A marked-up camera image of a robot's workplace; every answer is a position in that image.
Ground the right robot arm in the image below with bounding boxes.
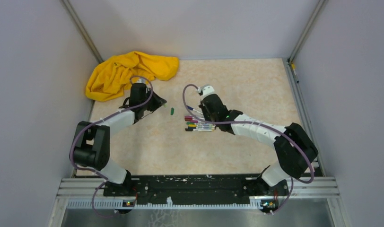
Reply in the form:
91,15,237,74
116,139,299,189
199,94,318,195

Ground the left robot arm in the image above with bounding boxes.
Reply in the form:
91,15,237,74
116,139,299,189
69,83,167,196

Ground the yellow cloth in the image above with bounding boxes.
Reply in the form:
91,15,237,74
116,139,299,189
85,51,179,102

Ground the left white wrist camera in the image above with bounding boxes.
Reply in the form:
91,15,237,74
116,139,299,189
136,78,147,84

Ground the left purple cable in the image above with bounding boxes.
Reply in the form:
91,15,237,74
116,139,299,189
69,75,154,218

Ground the purple cable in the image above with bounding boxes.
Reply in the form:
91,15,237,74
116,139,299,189
183,84,315,215
69,75,154,218

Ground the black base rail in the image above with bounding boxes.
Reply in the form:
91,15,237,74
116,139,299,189
103,174,288,205

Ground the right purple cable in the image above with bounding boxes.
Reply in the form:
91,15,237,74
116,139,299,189
183,84,315,215

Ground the aluminium frame rail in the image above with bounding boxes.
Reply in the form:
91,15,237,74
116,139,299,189
57,175,340,211

